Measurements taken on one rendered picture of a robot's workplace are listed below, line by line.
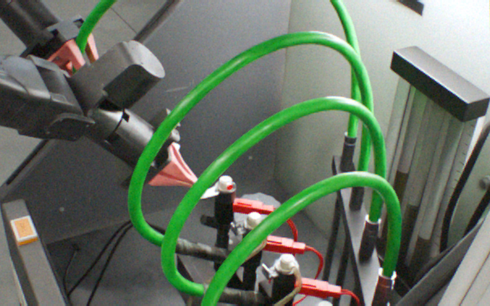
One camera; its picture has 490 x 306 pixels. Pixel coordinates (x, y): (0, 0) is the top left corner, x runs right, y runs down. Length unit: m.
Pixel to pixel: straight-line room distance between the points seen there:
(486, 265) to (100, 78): 0.45
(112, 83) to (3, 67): 0.13
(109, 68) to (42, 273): 0.40
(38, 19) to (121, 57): 0.16
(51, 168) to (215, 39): 0.35
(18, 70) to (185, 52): 0.48
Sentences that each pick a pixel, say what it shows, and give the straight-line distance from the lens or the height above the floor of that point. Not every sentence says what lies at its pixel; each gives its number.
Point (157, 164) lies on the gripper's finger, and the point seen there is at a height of 1.18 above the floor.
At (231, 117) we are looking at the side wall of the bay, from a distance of 1.26.
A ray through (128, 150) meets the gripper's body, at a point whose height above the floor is 1.21.
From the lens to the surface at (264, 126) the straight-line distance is 0.64.
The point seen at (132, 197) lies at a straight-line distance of 0.73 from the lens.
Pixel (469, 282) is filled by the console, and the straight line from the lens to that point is 0.61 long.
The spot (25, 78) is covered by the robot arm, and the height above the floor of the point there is 1.35.
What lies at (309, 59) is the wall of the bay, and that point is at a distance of 1.19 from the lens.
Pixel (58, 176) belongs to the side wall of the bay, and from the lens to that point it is 1.19.
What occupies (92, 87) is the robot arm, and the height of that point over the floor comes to 1.30.
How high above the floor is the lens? 1.70
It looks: 36 degrees down
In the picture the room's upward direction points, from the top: 3 degrees clockwise
